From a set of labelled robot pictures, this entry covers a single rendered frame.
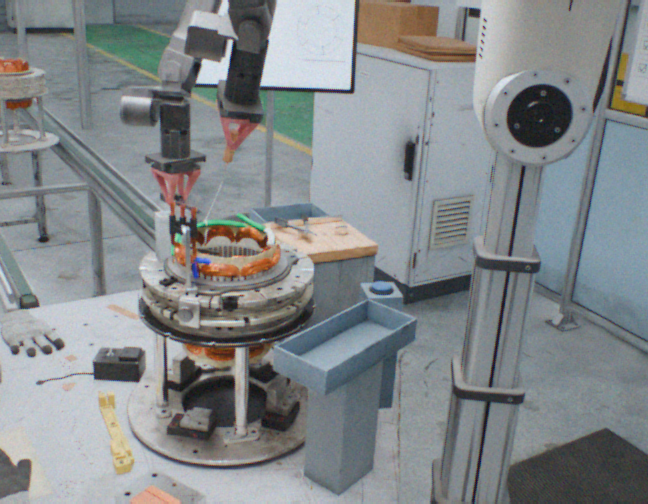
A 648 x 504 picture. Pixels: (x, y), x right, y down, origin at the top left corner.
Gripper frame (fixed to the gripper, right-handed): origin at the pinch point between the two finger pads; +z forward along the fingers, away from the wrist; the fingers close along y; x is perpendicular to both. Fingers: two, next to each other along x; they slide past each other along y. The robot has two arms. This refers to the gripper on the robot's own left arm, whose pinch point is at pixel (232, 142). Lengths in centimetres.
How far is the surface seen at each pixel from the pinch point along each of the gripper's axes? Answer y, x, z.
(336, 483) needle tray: 44, 19, 39
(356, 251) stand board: -4.3, 31.6, 27.3
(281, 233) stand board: -14.1, 17.6, 31.3
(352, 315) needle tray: 22.1, 21.9, 19.7
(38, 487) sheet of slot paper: 34, -30, 50
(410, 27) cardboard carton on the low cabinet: -234, 132, 71
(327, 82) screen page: -93, 47, 35
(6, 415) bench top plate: 13, -37, 58
